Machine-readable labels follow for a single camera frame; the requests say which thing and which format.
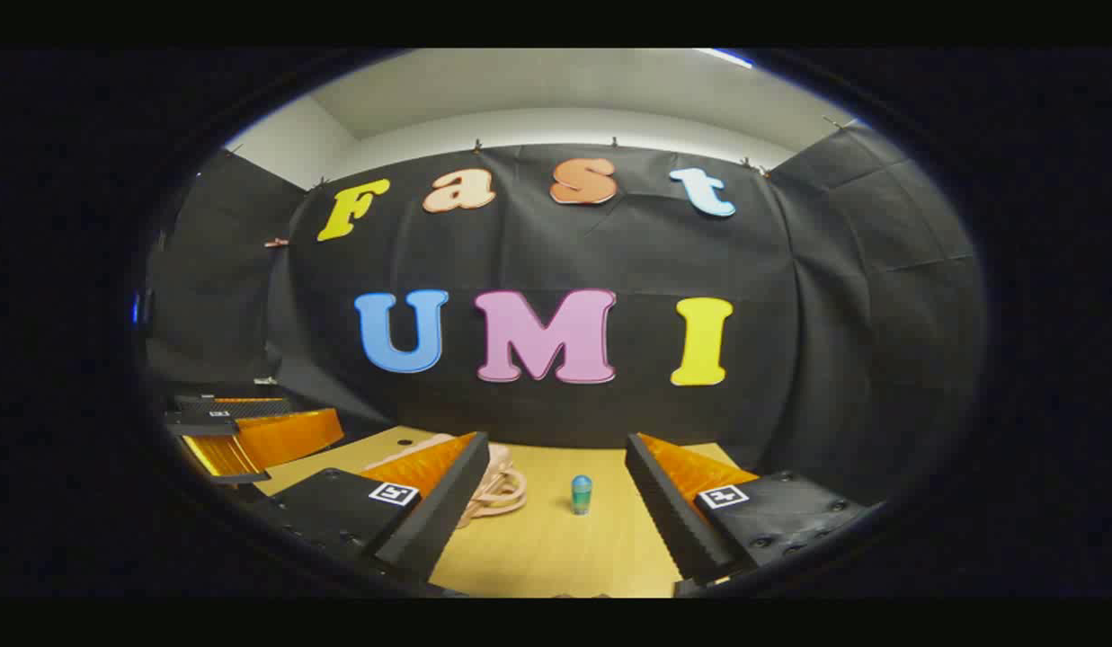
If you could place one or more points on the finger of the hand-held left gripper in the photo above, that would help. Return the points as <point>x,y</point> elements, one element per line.
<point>277,440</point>
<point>241,406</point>

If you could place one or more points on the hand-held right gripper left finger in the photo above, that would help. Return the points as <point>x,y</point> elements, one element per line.
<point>439,526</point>

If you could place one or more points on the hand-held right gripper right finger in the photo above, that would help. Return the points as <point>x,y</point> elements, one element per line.
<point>672,521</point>

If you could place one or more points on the pink suitcase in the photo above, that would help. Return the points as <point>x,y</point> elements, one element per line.
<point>497,490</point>

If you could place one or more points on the black backdrop cloth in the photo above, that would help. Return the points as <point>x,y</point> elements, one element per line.
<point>609,252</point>

